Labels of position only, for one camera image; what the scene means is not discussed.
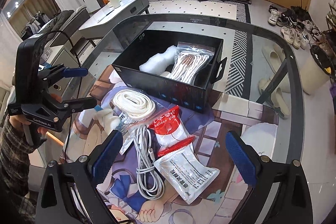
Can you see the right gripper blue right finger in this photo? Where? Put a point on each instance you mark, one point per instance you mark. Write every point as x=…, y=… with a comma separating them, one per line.
x=292, y=201

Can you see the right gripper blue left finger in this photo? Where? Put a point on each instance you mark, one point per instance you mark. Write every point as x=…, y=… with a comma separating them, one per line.
x=68, y=192

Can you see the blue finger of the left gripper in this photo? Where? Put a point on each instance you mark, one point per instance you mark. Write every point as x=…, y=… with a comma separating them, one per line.
x=75, y=72
x=81, y=104

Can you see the white medicine sachet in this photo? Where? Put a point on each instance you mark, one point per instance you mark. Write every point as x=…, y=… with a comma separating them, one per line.
x=126, y=128
x=188, y=176

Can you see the red balloon glue bag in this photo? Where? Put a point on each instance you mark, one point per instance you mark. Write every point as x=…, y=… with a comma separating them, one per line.
x=171, y=133

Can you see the white plush toy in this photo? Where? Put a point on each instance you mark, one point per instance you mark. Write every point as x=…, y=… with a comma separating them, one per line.
x=107, y=120

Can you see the person's left hand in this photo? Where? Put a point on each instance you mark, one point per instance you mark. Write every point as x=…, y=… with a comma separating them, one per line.
x=18, y=121

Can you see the white coffee table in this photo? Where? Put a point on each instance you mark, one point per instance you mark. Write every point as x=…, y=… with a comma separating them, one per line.
x=100, y=23

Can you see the white mug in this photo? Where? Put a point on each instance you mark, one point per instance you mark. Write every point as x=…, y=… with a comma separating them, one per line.
x=114, y=3

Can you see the black storage box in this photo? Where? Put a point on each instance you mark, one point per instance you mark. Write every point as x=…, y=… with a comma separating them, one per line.
x=177, y=67

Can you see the beige slipper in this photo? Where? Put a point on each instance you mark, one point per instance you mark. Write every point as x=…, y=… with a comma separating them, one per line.
x=272, y=58
x=279, y=104

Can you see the white trash bin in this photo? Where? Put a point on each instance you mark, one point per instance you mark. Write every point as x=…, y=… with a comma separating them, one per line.
x=317, y=70

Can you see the white sneaker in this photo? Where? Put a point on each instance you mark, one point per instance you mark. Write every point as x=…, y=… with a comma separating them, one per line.
x=274, y=14

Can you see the black umbrella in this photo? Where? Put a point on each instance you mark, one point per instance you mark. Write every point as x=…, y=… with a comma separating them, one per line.
x=302, y=14

